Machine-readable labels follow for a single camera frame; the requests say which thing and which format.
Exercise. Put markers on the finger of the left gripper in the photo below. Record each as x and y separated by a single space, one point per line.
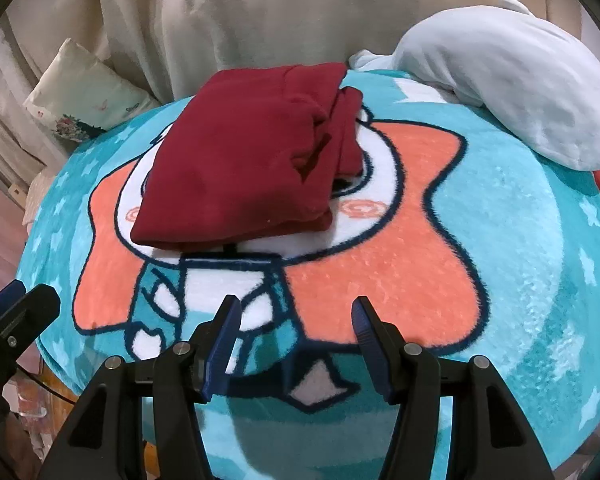
32 314
10 294

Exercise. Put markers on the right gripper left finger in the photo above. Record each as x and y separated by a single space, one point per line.
104 434

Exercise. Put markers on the dark red sweater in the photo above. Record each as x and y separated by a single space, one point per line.
255 153

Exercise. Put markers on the turquoise cartoon fleece blanket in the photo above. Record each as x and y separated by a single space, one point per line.
458 234

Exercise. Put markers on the floral white pillow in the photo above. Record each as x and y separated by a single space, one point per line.
79 98

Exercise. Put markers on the beige curtain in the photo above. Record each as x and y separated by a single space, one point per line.
171 47

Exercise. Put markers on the light blue plush pillow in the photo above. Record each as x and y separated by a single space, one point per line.
536 79

